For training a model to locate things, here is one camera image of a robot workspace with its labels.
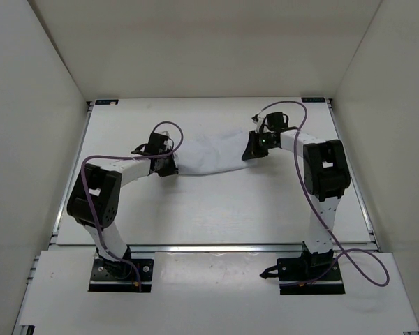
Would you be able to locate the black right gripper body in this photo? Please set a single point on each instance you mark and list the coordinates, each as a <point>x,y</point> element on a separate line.
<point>269,141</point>

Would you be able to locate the aluminium front rail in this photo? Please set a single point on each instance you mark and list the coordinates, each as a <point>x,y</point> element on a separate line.
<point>216,248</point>

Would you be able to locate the blue right corner label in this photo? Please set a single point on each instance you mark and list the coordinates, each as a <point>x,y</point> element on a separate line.
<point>313,99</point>

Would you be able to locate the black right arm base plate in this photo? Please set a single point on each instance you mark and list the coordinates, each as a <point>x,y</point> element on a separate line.
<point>296,279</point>

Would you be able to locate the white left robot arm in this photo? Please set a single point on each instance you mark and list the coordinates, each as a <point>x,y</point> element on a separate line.
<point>94,200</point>

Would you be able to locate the blue left corner label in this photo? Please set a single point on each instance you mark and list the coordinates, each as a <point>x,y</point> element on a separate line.
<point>106,101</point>

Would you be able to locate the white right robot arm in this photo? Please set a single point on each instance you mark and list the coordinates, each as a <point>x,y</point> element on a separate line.
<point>321,169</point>

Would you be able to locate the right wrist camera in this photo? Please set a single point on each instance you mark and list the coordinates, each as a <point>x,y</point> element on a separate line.
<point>259,121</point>

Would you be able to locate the white skirt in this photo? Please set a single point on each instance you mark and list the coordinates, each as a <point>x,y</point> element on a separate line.
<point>212,154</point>

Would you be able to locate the blue corner label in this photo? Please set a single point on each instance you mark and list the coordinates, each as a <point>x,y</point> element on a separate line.
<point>313,99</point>
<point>106,101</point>

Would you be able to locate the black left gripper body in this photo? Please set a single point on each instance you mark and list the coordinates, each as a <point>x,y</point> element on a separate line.
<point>165,152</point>

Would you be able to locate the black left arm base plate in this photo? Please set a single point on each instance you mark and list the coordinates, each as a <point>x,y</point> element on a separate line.
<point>106,277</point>

